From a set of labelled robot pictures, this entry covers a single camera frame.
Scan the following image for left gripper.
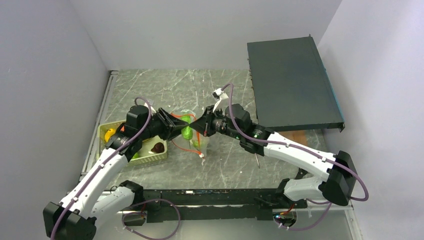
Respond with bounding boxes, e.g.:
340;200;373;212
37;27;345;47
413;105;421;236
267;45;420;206
139;107;189;141

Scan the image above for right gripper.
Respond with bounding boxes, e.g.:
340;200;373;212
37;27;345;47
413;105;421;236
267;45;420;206
189;105;243;141

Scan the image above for green toy cucumber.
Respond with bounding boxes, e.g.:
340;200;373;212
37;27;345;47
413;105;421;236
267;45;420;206
180;114;193;141

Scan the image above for clear zip top bag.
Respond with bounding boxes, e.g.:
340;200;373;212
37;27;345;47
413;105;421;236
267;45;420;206
171;109;209;164

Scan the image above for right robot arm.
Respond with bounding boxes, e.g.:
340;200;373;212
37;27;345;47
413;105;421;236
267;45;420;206
189;104;358;208

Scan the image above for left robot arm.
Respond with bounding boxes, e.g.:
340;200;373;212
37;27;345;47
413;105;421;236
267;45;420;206
43;105;189;240

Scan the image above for dark red toy fruit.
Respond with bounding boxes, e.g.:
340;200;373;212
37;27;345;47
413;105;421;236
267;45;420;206
151;142;166;154

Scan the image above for green plastic basket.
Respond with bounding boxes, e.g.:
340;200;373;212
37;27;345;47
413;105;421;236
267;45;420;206
96;120;168;167

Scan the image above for yellow toy fruit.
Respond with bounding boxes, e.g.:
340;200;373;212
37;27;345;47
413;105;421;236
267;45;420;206
103;128;116;143

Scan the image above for dark green metal case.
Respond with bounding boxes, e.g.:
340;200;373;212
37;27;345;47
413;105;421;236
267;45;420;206
247;35;345;132

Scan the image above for wooden board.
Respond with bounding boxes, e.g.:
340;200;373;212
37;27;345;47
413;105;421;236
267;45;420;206
279;129;327;150

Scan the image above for black pliers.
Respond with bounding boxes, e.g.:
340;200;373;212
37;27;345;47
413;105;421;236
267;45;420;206
294;167;309;180

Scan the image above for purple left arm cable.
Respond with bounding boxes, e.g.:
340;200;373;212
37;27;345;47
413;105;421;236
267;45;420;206
49;96;181;240

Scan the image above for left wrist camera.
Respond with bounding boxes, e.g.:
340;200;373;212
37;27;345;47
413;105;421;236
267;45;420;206
143;99;156;114

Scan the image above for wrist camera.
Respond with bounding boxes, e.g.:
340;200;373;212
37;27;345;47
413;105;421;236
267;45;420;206
143;99;156;114
212;88;229;113

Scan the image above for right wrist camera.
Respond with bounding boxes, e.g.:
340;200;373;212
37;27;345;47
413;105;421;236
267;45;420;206
212;88;229;113

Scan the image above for green handled screwdriver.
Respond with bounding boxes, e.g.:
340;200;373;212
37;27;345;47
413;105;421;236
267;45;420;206
254;153;261;169

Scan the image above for aluminium frame rail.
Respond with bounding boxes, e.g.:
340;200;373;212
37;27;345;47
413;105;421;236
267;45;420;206
78;70;120;183

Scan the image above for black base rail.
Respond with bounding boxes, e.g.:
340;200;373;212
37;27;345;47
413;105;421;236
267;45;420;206
110;188;309;223

